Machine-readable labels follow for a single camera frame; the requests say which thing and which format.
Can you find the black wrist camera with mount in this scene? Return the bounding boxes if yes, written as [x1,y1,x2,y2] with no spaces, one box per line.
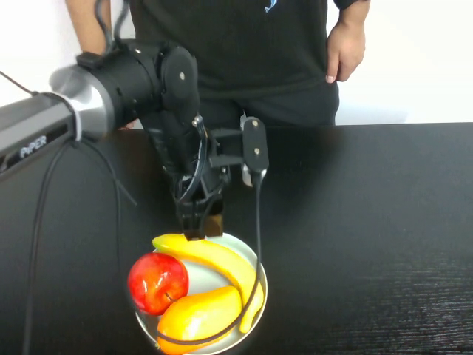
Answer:
[209,115,270,187]

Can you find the black trousers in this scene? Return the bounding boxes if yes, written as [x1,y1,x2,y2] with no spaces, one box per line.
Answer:
[199,79,340,127]

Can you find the red apple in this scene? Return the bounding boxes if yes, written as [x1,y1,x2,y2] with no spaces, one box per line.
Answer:
[127,252,190,317]

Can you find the pale green round plate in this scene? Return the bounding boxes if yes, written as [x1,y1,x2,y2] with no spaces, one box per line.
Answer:
[132,231,268,355]

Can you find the thin black cable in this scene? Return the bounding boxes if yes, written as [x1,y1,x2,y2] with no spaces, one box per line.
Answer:
[0,70,40,96]

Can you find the orange yellow mango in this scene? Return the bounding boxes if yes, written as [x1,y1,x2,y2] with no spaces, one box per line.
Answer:
[154,285,243,355]

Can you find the person's right forearm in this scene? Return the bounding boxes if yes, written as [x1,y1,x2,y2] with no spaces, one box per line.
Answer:
[65,0,112,56]

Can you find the person's left forearm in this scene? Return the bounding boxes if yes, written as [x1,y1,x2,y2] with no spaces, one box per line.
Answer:
[334,0,372,27]

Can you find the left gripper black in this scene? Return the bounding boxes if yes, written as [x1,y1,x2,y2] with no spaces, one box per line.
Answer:
[162,124,232,243]

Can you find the black camera cable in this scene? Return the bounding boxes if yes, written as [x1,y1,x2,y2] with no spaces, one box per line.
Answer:
[155,172,268,347]

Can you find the person's left hand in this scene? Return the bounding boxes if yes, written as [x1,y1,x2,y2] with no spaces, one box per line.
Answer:
[325,20,367,84]

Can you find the black t-shirt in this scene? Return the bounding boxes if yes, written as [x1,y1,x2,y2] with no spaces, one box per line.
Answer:
[127,0,338,97]

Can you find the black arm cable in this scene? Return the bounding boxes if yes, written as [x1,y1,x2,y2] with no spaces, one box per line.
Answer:
[83,139,123,308]
[21,140,77,355]

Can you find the yellow banana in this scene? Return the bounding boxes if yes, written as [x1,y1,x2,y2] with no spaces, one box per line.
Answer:
[152,233,265,334]

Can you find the black looped cable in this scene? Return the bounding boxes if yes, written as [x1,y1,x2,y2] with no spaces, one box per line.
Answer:
[94,0,131,51]

